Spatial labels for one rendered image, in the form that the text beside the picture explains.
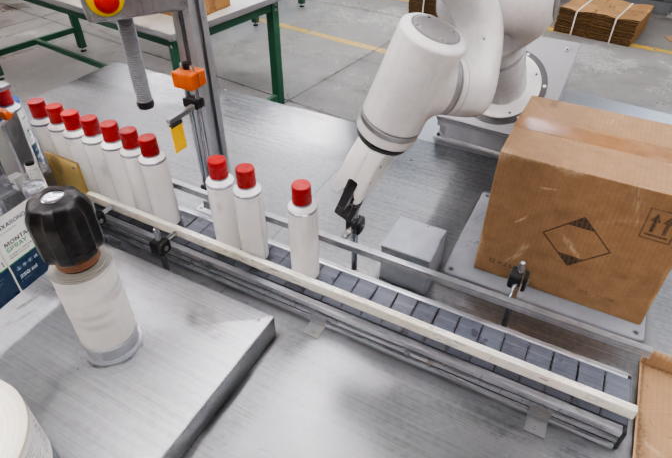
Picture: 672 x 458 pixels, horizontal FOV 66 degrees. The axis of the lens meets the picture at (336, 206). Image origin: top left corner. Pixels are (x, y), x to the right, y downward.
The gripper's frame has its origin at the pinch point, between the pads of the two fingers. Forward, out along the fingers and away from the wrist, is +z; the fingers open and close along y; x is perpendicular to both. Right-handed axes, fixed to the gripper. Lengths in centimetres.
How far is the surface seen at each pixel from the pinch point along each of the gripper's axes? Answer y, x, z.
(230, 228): 2.0, -17.9, 19.9
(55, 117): 2, -63, 23
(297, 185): 0.4, -9.0, 1.9
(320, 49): -296, -134, 159
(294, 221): 2.3, -6.6, 7.5
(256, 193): 0.8, -15.4, 8.8
